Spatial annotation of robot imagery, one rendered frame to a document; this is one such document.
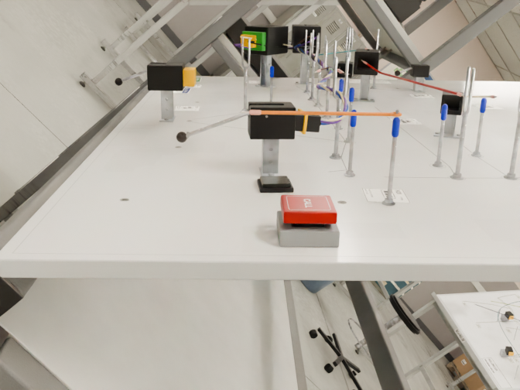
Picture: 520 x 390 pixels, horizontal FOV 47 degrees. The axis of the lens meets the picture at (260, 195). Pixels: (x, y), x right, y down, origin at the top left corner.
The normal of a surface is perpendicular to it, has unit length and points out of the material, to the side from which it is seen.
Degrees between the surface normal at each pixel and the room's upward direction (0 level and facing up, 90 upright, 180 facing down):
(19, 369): 0
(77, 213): 50
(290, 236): 90
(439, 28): 90
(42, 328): 0
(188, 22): 90
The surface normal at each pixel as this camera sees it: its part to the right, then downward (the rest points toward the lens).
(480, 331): 0.01, -0.90
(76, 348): 0.78, -0.60
